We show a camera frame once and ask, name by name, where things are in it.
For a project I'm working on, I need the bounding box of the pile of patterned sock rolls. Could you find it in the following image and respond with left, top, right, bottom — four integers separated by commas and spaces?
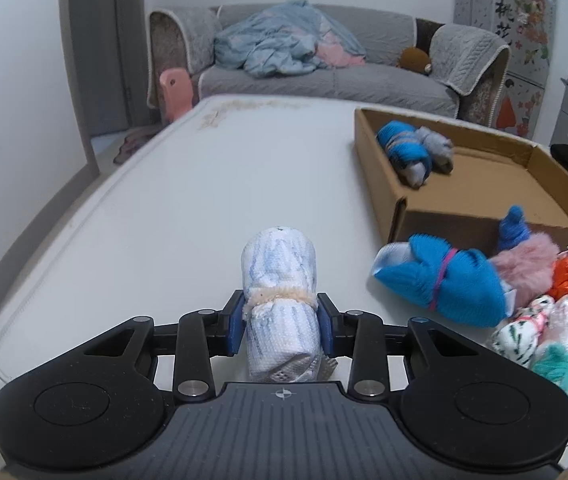
486, 242, 568, 426

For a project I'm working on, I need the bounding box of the pink plastic chair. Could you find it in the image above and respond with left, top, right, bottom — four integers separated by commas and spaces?
159, 67, 195, 123

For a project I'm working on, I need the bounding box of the floral fabric wardrobe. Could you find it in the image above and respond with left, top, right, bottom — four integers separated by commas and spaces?
454, 0, 557, 138

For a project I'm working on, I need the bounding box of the pink cloth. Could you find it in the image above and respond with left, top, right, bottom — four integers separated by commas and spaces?
316, 35, 367, 68

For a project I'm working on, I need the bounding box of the blue sock roll pink band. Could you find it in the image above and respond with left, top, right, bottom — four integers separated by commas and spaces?
371, 233, 517, 329

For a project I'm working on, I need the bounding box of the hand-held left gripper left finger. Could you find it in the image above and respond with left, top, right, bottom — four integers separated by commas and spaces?
84, 290, 245, 403

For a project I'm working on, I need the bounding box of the grey door frame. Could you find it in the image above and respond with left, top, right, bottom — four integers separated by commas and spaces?
59, 0, 145, 136

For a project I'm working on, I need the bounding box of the small blue sock roll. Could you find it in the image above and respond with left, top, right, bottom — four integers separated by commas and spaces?
496, 205, 532, 251

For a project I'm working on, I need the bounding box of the white blue striped sock roll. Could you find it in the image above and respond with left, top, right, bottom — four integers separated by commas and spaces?
240, 226, 339, 383

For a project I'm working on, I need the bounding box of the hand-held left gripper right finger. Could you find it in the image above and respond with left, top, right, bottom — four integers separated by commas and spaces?
316, 292, 484, 403

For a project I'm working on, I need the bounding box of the grey sofa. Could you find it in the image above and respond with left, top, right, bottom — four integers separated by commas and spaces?
146, 4, 512, 126

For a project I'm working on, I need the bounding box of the orange sock roll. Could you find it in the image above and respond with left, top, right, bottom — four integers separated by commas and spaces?
546, 257, 568, 301

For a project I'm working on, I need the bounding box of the grey sock roll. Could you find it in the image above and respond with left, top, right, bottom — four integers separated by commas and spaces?
416, 127, 455, 176

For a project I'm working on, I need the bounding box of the floor rug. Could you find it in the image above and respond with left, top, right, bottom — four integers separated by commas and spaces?
114, 125, 165, 165

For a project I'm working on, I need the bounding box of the pink fluffy sock roll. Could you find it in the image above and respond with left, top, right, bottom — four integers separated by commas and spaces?
491, 234, 562, 301

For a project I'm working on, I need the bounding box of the cardboard box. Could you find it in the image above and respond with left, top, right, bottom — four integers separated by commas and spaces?
354, 107, 568, 261

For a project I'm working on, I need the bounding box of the brown plush toy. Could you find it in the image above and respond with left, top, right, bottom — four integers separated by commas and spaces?
398, 46, 434, 77

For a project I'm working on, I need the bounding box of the light blue blanket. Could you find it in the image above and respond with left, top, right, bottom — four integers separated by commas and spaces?
214, 0, 367, 78

